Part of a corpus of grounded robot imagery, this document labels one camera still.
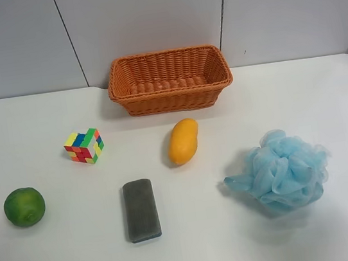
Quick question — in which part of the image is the yellow mango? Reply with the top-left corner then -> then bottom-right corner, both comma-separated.
168,118 -> 198,166

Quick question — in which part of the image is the orange woven basket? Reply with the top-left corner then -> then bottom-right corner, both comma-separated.
108,44 -> 233,116

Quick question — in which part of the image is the green lemon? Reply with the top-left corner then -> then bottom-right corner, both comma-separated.
3,187 -> 46,228

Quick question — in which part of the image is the grey board eraser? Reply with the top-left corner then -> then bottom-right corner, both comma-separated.
121,178 -> 162,243

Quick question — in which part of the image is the colourful puzzle cube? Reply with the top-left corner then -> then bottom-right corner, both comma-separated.
64,128 -> 104,164

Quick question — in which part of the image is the blue mesh bath sponge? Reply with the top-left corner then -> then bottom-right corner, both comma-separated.
223,129 -> 330,213

